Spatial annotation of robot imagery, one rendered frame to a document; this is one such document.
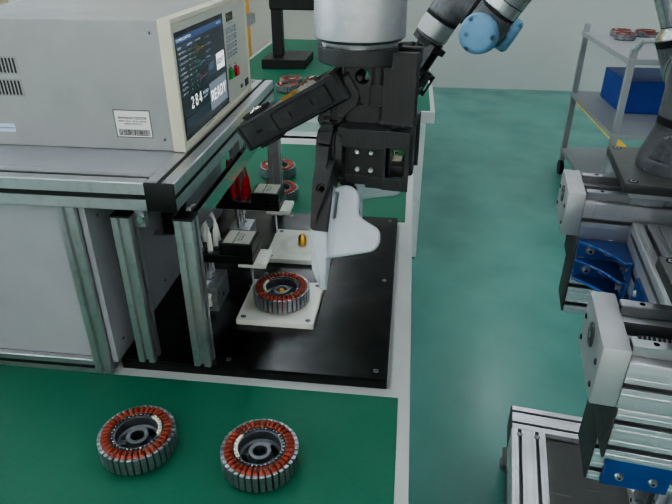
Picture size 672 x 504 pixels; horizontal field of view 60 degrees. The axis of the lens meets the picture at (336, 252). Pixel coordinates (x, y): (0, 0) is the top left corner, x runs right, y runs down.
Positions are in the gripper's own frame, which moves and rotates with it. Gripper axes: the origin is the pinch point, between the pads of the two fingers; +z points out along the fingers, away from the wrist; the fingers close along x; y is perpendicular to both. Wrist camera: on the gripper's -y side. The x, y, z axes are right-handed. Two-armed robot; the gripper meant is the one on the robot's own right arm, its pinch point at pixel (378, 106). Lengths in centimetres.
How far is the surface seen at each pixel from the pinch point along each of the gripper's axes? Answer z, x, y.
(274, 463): 25, -47, 75
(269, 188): 22.6, -23.8, 10.3
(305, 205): 37.0, 2.1, -6.4
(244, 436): 28, -48, 68
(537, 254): 58, 170, -31
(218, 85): 2.7, -45.0, 9.2
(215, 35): -4.8, -47.7, 5.6
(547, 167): 48, 267, -120
